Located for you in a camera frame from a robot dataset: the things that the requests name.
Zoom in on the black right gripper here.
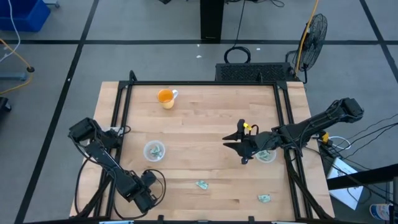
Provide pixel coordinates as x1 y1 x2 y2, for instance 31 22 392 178
222 119 279 165

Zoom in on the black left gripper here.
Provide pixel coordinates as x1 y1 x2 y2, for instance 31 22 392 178
129 170 157 213

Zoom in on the blue plastic bin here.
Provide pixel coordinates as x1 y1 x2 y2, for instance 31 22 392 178
0 0 52 33

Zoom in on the clear plastic cup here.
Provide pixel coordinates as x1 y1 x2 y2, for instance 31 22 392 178
143 140 166 162
254 148 277 164

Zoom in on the black perforated computer case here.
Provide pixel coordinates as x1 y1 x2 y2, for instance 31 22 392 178
215 62 296 83

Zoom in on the white paper box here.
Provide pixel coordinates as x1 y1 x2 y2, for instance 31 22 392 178
326 157 364 211

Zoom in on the black floor fan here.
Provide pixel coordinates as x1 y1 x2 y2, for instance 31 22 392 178
285 13 328 84

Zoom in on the black metal beam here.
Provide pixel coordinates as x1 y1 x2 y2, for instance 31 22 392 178
326 164 398 190

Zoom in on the blue white shoe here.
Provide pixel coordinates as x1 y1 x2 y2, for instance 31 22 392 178
369 203 393 221

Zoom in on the black caster foot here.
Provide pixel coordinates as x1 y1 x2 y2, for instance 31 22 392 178
0 96 12 113

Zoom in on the grey stand foot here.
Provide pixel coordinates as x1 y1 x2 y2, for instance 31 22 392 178
0 71 28 82

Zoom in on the black gripper loop cable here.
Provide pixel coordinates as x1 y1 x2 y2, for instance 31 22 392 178
146 169 167 207

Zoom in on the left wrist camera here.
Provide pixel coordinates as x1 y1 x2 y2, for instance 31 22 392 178
119 179 141 200

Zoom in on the black aluminium table frame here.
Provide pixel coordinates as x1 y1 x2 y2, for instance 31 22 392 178
70 70 335 223

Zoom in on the black arm base cable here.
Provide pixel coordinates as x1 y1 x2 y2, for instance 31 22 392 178
74 155 94 215

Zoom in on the orange mug with white handle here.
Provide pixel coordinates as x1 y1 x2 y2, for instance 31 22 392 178
156 88 179 110

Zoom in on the coiled black cable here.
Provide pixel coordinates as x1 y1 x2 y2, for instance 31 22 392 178
223 0 251 65

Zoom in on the white coiled cable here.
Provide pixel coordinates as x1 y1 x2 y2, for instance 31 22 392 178
328 135 352 151

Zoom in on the black square post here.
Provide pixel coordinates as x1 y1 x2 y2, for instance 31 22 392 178
200 0 225 41

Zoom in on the yellow cable by fan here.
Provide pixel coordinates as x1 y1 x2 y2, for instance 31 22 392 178
294 0 320 75

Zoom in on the black floor cable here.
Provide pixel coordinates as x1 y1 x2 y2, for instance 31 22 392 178
343 113 398 147
345 123 398 159

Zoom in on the orange floor cable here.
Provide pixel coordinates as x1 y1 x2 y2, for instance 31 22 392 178
0 37 34 96

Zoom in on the thin white cable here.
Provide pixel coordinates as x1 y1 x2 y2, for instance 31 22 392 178
0 0 21 63

